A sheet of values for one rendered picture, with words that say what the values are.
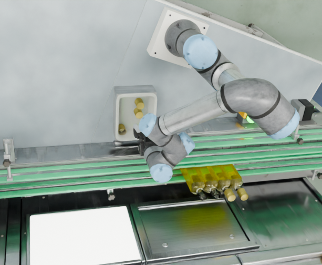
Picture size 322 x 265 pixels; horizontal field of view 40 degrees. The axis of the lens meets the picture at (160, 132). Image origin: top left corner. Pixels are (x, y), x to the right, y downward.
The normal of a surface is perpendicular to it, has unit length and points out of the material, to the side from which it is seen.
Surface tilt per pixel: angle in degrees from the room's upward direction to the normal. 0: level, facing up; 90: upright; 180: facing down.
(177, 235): 90
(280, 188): 90
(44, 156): 90
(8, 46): 0
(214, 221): 90
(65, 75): 0
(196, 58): 10
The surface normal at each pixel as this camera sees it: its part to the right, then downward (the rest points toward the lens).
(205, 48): 0.20, 0.37
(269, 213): 0.08, -0.87
